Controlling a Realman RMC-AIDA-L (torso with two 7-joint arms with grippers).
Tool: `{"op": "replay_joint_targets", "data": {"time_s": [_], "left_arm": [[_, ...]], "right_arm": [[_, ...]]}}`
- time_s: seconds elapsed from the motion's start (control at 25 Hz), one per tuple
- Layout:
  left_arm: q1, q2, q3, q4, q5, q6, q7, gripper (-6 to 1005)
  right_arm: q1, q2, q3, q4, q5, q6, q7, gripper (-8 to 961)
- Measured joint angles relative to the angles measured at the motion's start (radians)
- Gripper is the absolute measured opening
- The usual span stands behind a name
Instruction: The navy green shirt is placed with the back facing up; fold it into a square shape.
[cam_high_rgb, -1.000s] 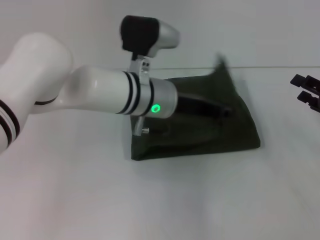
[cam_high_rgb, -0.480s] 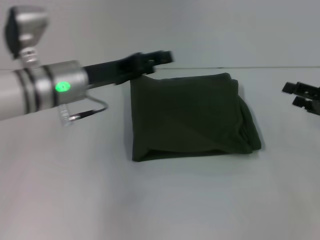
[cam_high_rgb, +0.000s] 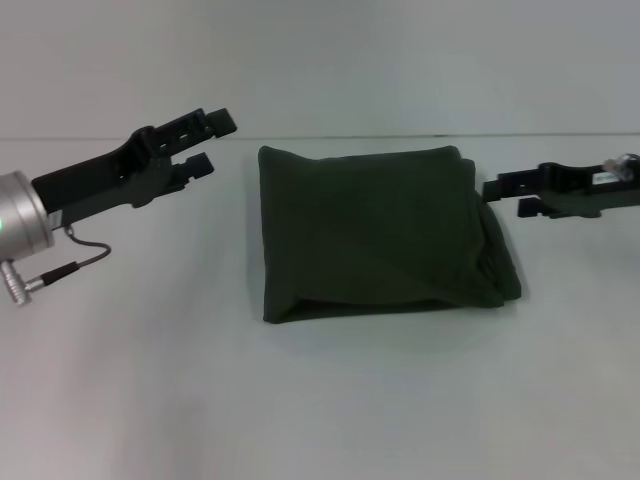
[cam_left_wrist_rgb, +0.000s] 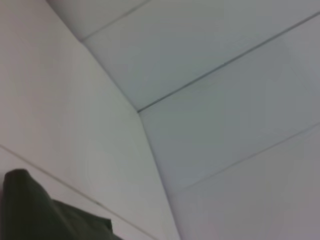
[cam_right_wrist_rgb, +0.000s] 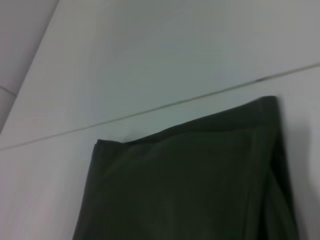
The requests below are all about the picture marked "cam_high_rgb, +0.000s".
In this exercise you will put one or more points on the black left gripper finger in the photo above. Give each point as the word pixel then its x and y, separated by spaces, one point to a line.
pixel 192 167
pixel 222 121

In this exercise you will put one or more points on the dark green t-shirt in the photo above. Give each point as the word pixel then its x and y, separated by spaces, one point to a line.
pixel 375 235

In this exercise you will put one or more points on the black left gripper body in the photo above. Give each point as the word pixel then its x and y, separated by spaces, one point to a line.
pixel 120 170

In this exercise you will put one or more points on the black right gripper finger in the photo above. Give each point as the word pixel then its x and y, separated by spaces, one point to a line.
pixel 502 186
pixel 537 207

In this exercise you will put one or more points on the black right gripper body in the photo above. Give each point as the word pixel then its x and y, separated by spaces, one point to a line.
pixel 580 185

